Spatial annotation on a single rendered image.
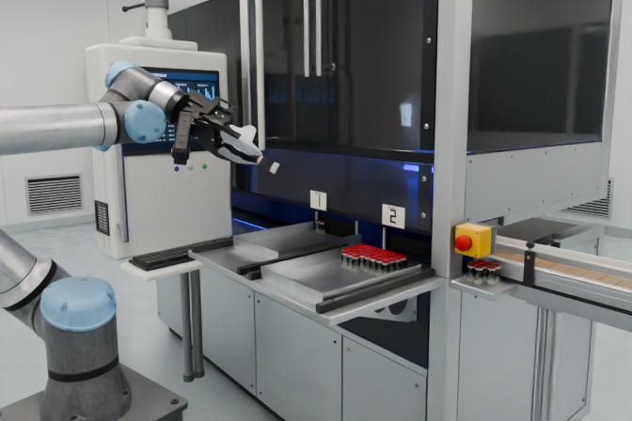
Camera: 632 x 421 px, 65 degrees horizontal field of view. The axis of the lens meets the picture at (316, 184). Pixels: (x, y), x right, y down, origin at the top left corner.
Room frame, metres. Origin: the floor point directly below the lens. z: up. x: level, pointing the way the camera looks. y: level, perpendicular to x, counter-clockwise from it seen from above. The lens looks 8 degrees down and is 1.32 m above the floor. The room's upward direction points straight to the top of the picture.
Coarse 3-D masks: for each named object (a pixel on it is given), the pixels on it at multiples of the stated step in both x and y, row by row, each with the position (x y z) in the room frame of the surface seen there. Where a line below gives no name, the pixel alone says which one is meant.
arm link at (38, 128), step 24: (0, 120) 0.75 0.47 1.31; (24, 120) 0.77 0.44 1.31; (48, 120) 0.79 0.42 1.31; (72, 120) 0.82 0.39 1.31; (96, 120) 0.84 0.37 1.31; (120, 120) 0.87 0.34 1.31; (144, 120) 0.88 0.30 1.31; (0, 144) 0.74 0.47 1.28; (24, 144) 0.77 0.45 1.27; (48, 144) 0.80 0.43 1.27; (72, 144) 0.83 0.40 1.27; (96, 144) 0.86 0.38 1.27
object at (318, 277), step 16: (320, 256) 1.40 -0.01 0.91; (336, 256) 1.44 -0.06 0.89; (272, 272) 1.23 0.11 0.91; (288, 272) 1.33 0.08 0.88; (304, 272) 1.33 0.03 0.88; (320, 272) 1.33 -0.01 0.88; (336, 272) 1.33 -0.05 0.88; (352, 272) 1.32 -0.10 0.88; (400, 272) 1.23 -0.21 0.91; (288, 288) 1.18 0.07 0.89; (304, 288) 1.13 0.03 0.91; (320, 288) 1.19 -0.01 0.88; (336, 288) 1.10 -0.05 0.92; (352, 288) 1.13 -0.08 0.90
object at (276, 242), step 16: (304, 224) 1.79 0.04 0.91; (240, 240) 1.57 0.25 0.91; (256, 240) 1.66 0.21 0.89; (272, 240) 1.67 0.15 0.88; (288, 240) 1.67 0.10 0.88; (304, 240) 1.67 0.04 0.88; (320, 240) 1.67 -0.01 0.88; (336, 240) 1.55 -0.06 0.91; (352, 240) 1.60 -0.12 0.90; (272, 256) 1.43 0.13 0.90
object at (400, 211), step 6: (384, 204) 1.44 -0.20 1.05; (384, 210) 1.44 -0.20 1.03; (396, 210) 1.40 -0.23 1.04; (402, 210) 1.38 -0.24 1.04; (384, 216) 1.44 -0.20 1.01; (396, 216) 1.40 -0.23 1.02; (402, 216) 1.38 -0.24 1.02; (384, 222) 1.44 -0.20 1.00; (396, 222) 1.40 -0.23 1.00; (402, 222) 1.38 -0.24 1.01
